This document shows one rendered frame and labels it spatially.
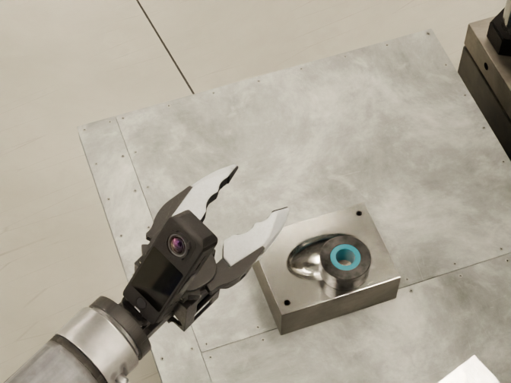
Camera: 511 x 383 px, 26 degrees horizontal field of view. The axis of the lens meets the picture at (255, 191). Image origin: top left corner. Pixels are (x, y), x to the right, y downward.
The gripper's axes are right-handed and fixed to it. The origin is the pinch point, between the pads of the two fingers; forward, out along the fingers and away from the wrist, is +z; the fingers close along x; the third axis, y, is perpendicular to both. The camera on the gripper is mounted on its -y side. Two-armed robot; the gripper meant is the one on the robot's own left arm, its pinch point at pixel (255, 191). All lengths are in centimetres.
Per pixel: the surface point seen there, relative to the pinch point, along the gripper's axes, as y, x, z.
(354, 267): 55, 4, 27
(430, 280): 64, 13, 39
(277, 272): 60, -5, 21
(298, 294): 59, 0, 20
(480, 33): 69, -12, 90
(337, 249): 56, 0, 28
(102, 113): 160, -91, 66
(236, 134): 70, -30, 40
